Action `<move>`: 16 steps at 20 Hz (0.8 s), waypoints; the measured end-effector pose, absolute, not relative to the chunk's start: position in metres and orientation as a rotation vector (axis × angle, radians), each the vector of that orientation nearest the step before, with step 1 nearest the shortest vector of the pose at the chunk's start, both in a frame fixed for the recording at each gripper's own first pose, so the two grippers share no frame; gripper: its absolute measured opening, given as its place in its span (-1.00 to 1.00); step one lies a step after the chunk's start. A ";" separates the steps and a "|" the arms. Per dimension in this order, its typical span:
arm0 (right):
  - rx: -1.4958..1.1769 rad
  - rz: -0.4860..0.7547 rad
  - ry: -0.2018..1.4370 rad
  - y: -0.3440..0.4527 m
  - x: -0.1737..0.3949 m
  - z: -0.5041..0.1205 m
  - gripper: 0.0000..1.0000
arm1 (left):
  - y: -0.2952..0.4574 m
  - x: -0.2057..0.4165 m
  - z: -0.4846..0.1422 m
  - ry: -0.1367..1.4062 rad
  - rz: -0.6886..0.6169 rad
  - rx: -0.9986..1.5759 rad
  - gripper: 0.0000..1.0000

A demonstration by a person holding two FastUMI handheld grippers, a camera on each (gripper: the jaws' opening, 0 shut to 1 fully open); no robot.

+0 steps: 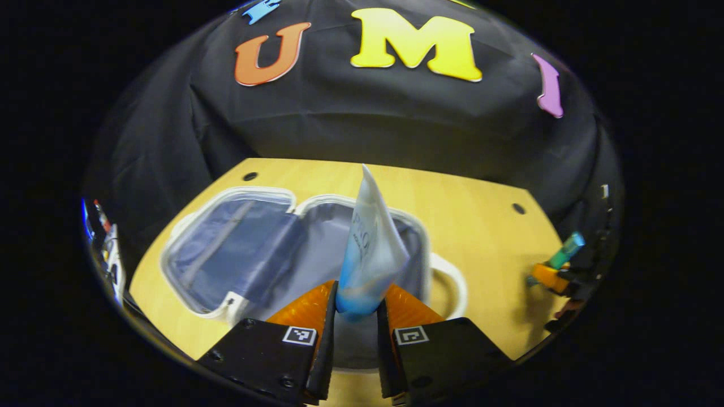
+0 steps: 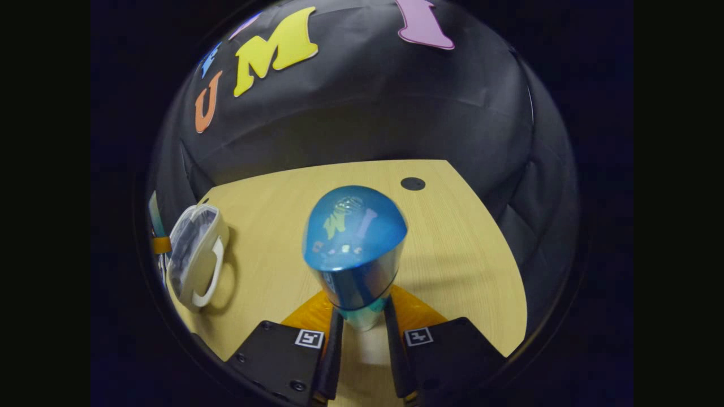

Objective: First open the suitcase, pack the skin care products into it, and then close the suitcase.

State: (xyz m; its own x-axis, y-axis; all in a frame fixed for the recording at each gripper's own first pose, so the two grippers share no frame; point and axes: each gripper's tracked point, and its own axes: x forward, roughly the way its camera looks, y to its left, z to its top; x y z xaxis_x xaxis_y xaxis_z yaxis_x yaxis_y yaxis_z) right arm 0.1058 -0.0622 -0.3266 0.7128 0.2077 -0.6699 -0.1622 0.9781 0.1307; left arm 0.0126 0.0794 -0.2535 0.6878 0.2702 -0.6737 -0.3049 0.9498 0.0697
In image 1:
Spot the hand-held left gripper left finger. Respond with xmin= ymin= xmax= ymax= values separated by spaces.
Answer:
xmin=197 ymin=280 xmax=340 ymax=405

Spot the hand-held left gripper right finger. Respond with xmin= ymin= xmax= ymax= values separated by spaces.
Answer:
xmin=376 ymin=283 xmax=510 ymax=399

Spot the black backdrop cloth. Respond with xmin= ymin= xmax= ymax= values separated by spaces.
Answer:
xmin=82 ymin=0 xmax=623 ymax=266

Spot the white blue squeeze tube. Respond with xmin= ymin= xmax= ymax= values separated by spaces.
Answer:
xmin=335 ymin=164 xmax=411 ymax=315

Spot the white suitcase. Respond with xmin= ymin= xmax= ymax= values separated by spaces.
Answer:
xmin=160 ymin=185 xmax=469 ymax=374

